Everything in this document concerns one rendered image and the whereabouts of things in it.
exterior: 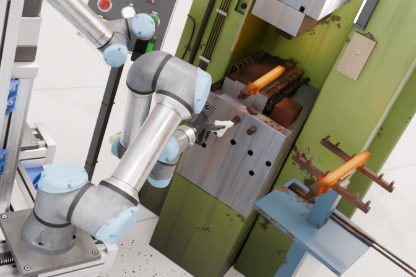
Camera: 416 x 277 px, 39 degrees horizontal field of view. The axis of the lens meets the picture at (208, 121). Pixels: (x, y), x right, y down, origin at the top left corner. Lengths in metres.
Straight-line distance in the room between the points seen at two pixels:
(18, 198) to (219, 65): 1.09
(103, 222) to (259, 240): 1.44
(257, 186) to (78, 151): 1.27
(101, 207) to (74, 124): 2.08
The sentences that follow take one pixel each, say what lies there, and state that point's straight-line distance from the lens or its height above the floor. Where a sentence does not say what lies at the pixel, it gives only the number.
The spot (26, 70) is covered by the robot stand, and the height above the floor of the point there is 1.24.
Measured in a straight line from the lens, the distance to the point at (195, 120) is 1.97.
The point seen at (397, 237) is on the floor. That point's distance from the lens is 3.83.
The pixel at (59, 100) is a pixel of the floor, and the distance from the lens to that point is 3.75.
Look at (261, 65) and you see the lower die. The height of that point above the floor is 0.99.
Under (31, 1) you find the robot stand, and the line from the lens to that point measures 1.48.
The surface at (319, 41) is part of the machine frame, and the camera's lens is 2.74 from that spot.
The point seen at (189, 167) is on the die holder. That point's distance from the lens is 2.59.
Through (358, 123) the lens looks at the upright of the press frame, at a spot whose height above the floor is 1.02.
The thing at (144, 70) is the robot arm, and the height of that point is 1.27.
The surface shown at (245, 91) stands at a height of 1.01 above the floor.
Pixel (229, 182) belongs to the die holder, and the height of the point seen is 0.58.
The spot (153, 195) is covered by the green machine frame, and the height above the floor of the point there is 0.11.
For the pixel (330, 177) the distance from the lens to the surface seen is 2.02.
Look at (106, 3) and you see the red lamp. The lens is 2.41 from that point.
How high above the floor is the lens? 2.04
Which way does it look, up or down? 31 degrees down
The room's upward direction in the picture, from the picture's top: 21 degrees clockwise
